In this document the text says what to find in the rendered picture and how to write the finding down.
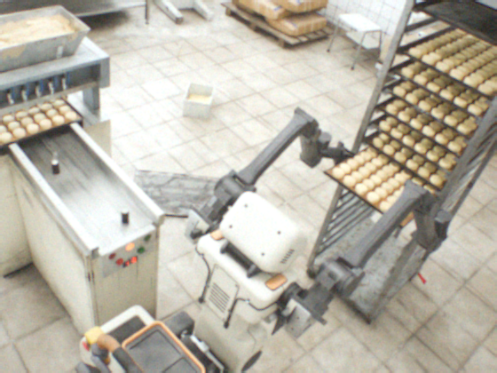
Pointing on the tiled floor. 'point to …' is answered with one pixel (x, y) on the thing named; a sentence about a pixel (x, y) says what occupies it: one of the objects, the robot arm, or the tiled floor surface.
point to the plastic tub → (198, 100)
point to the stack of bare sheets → (175, 190)
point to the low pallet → (273, 27)
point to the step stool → (359, 34)
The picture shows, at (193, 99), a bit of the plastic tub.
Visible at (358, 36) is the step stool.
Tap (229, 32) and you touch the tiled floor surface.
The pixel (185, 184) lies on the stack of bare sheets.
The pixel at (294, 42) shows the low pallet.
